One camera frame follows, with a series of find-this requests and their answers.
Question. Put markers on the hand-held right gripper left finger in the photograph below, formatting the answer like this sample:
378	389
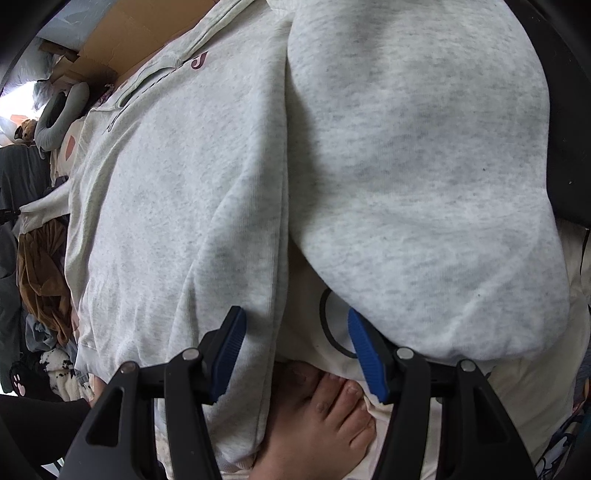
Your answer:
227	355

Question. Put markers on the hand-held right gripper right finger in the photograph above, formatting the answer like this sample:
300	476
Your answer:
364	355

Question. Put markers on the light grey sweatshirt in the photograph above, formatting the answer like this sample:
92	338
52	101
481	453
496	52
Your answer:
392	161

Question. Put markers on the person's bare foot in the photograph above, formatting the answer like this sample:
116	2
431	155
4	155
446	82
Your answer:
314	424

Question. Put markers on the cream printed blanket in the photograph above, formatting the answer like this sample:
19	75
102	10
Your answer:
521	397

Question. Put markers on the black and white spotted cloth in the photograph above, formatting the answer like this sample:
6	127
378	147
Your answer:
57	369

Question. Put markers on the brown garment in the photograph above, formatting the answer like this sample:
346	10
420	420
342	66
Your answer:
44	277

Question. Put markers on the dark grey cushion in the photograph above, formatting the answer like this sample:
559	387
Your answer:
23	175

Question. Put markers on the grey neck pillow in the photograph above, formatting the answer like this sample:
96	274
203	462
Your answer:
55	115

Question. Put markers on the brown plush toy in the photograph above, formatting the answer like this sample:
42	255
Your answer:
25	130

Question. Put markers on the black folded garment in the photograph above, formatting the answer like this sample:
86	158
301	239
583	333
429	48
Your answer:
570	115

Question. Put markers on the flattened cardboard box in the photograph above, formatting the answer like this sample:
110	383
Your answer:
120	41

